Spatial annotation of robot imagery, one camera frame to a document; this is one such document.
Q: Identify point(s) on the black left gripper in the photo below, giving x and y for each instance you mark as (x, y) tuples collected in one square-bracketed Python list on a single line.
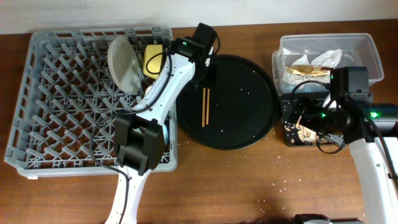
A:
[(210, 81)]

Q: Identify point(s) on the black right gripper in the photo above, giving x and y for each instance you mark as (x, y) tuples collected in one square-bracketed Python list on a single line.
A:
[(313, 106)]

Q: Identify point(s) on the wooden chopstick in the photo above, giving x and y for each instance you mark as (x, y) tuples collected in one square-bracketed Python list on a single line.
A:
[(203, 112), (207, 106)]

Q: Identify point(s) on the gold coffee sachet wrapper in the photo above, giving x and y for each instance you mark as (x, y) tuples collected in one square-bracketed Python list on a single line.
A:
[(308, 70)]

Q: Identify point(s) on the yellow bowl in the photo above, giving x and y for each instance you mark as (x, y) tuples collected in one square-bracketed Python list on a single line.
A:
[(153, 55)]

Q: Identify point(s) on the white tissue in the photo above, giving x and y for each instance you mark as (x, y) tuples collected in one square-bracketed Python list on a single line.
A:
[(329, 59)]

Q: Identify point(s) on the blue cup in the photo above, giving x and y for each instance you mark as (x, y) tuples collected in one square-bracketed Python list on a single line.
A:
[(166, 134)]

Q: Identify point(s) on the white round plate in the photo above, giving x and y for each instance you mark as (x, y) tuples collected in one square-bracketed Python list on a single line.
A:
[(124, 65)]

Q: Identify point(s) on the pink cup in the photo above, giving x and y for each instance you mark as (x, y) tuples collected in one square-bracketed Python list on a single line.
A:
[(148, 89)]

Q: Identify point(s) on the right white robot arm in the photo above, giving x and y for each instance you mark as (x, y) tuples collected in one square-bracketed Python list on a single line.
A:
[(369, 130)]

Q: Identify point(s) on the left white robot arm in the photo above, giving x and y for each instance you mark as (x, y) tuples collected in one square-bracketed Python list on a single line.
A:
[(139, 138)]

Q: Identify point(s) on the grey dishwasher rack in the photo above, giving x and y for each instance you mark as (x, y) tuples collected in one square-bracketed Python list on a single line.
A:
[(66, 89)]

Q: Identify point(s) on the black rectangular tray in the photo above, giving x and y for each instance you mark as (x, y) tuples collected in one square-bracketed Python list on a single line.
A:
[(290, 115)]

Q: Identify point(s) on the rice and nutshell pile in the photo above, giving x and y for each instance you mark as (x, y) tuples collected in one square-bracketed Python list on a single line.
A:
[(297, 135)]

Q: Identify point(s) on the round black tray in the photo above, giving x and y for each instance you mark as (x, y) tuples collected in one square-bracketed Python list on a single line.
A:
[(244, 105)]

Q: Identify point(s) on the clear plastic bin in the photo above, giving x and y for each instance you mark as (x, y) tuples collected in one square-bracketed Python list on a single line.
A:
[(357, 50)]

